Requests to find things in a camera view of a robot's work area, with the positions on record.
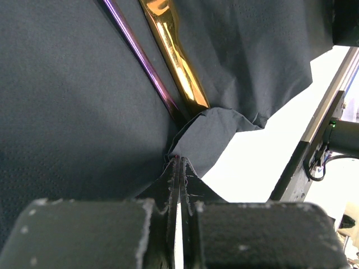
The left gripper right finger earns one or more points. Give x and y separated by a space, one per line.
219 234

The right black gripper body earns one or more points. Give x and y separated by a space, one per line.
345 23

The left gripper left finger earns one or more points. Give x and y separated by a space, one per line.
136 233

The purple fork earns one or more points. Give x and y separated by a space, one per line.
147 66

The gold knife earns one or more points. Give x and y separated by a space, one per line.
164 24

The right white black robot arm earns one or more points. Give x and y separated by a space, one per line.
344 136

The aluminium frame rail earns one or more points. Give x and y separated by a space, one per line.
340 82

